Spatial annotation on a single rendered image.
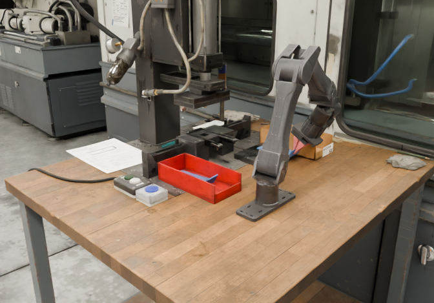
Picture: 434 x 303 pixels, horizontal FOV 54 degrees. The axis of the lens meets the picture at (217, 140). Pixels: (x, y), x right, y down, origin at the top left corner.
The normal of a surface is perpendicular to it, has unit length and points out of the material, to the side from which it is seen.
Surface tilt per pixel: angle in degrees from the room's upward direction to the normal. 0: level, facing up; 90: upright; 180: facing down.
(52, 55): 90
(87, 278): 0
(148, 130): 90
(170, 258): 0
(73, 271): 0
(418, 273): 90
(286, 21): 90
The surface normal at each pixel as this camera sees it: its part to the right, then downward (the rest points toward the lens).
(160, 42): -0.69, 0.24
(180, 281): 0.00, -0.94
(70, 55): 0.69, 0.24
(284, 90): -0.57, -0.07
